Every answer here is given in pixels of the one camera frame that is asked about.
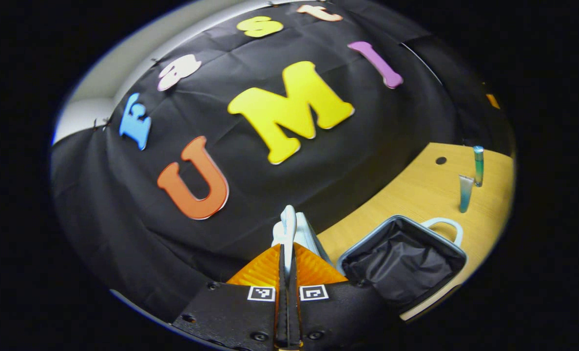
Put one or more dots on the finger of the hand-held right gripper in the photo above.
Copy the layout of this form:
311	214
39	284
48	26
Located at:
492	101

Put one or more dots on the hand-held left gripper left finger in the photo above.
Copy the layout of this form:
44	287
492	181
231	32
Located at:
281	317

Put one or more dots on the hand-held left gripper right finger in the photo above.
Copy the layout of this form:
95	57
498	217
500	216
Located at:
294	317

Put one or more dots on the teal skincare bottle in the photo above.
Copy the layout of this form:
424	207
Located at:
478	165

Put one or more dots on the teal skincare tube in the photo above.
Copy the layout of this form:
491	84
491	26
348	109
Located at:
465	192

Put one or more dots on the light blue suitcase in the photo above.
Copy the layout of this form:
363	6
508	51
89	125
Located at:
401	263

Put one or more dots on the black table grommet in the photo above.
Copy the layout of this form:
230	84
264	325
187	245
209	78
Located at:
441	160

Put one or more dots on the black backdrop cloth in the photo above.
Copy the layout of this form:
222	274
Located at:
124	219

